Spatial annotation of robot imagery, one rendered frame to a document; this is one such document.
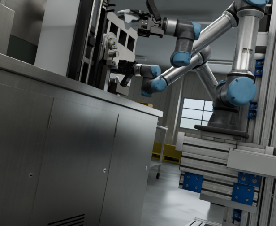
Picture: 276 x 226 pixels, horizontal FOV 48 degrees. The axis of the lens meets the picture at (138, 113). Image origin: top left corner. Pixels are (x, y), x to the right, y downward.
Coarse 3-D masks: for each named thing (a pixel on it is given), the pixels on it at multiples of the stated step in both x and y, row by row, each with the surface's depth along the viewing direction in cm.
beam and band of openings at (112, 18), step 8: (80, 0) 216; (112, 16) 248; (112, 24) 254; (120, 24) 260; (104, 32) 245; (112, 32) 260; (120, 32) 272; (128, 32) 273; (136, 32) 286; (120, 40) 274; (128, 40) 288; (136, 40) 288; (128, 48) 287
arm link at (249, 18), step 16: (240, 0) 134; (256, 0) 129; (240, 16) 135; (256, 16) 131; (240, 32) 133; (256, 32) 132; (240, 48) 131; (240, 64) 130; (240, 80) 127; (224, 96) 134; (240, 96) 127
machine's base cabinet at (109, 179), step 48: (0, 96) 96; (48, 96) 114; (0, 144) 98; (48, 144) 117; (96, 144) 146; (144, 144) 192; (0, 192) 100; (48, 192) 120; (96, 192) 151; (144, 192) 202
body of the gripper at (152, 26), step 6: (138, 18) 136; (144, 18) 132; (150, 18) 131; (138, 24) 131; (144, 24) 132; (150, 24) 131; (156, 24) 133; (162, 24) 133; (138, 30) 134; (144, 30) 134; (150, 30) 132; (156, 30) 132; (162, 30) 132; (144, 36) 137; (162, 36) 134
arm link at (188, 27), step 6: (180, 24) 131; (186, 24) 131; (192, 24) 132; (198, 24) 132; (180, 30) 131; (186, 30) 131; (192, 30) 131; (198, 30) 131; (174, 36) 135; (180, 36) 132; (186, 36) 131; (192, 36) 132; (198, 36) 132
